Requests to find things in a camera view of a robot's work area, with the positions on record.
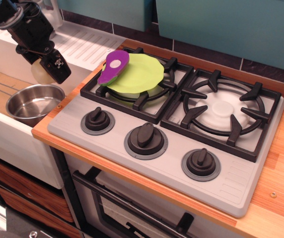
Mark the beige toy potato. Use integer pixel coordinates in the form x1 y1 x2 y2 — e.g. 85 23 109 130
31 59 55 85

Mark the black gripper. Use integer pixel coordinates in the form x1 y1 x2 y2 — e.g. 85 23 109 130
0 2 71 84

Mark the white right burner disc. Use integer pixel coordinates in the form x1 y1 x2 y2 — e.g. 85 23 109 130
188 85 259 131

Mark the black left burner grate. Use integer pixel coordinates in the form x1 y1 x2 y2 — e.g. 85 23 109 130
80 47 194 124

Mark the teal cabinet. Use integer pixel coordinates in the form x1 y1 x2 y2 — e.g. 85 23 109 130
156 0 284 69
58 0 153 31

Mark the black right burner grate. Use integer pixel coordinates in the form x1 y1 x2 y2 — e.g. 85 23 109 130
160 69 284 162

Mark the toy oven door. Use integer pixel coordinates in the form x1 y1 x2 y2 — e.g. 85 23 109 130
65 153 234 238

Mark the purple toy eggplant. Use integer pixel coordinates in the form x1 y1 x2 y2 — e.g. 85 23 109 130
97 50 130 86

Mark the grey toy faucet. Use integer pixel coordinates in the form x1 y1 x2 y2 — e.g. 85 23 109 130
38 0 63 39

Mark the lime green plate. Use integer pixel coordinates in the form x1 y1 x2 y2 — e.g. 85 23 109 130
107 53 164 94

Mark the teal cabinet left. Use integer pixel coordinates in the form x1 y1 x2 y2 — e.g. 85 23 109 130
58 0 153 31

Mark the teal cabinet right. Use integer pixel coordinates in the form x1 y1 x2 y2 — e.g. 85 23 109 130
156 0 284 69

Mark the wooden drawer front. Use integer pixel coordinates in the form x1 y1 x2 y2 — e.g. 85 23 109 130
0 159 81 238

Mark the black oven door handle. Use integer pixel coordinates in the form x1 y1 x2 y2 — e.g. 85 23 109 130
72 171 194 238

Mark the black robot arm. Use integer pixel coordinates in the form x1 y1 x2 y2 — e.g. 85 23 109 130
0 0 71 84

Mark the black left stove knob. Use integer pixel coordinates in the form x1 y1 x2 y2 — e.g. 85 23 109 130
80 107 115 136

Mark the small steel pot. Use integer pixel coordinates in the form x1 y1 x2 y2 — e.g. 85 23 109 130
0 83 65 127

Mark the black burner grate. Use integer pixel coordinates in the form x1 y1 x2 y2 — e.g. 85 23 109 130
80 47 194 124
160 69 284 162

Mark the black right stove knob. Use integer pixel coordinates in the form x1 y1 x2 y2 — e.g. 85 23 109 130
181 148 221 182

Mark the grey toy stove top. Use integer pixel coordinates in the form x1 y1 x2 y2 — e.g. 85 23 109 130
48 91 279 217

